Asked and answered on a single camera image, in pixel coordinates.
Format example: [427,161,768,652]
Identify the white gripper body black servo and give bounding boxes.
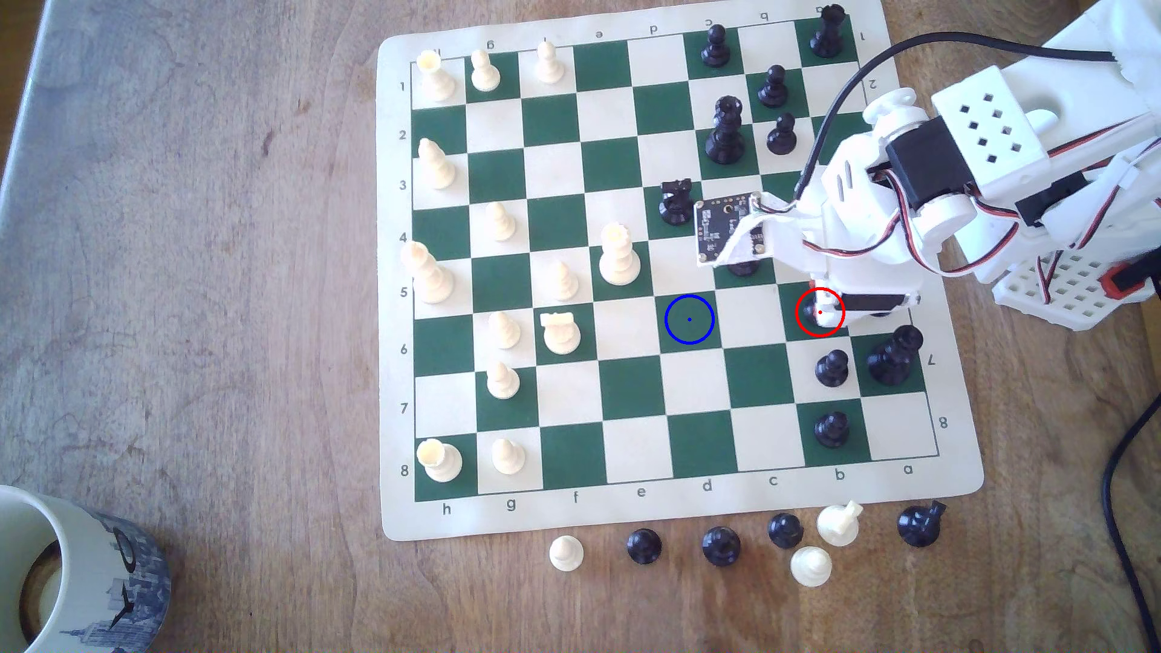
[771,88,979,293]

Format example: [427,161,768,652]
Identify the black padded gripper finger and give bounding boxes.
[839,292,922,314]

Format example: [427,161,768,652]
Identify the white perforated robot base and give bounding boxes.
[991,249,1157,332]

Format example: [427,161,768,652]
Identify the black chess queen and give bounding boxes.
[704,95,747,166]

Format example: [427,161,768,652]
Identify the black chess rook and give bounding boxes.
[809,4,847,59]

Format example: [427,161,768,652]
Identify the green and cream chess mat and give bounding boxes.
[376,0,985,544]

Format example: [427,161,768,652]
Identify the white chess queen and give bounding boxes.
[599,223,642,287]

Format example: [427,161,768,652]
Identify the white chess knight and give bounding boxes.
[816,501,863,548]

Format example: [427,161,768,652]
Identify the black chess knight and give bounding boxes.
[897,501,947,549]

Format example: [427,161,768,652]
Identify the white chess bishop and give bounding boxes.
[417,138,457,190]

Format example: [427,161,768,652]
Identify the white chess rook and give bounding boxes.
[414,50,457,103]
[415,438,464,484]

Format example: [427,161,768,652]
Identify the black rook centre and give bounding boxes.
[659,178,697,227]

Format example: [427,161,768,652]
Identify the orange red connector clip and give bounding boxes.
[1100,261,1155,299]

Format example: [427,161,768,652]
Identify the white rook f6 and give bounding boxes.
[541,310,582,356]

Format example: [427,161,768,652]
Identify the white mug with skyline print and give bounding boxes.
[0,485,172,653]

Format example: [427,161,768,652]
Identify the black camera circuit board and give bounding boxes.
[694,192,776,270]

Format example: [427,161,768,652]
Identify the red black white servo wires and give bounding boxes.
[780,118,1161,305]

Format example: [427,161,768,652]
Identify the black camera cable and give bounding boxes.
[793,33,1119,203]

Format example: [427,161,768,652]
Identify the black power cable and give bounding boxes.
[1101,394,1161,653]

